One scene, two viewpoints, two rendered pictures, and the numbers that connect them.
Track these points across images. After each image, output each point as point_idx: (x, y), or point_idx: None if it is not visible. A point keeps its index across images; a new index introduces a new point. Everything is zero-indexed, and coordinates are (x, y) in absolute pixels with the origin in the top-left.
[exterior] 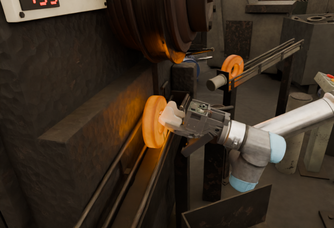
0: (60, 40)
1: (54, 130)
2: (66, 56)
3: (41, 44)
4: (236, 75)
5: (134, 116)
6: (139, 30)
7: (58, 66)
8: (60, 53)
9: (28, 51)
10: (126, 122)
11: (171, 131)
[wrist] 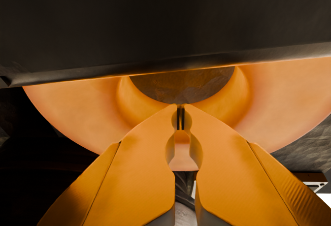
0: (281, 160)
1: None
2: (282, 151)
3: (305, 161)
4: None
5: (217, 71)
6: (192, 211)
7: (302, 147)
8: (289, 154)
9: (324, 160)
10: None
11: (309, 189)
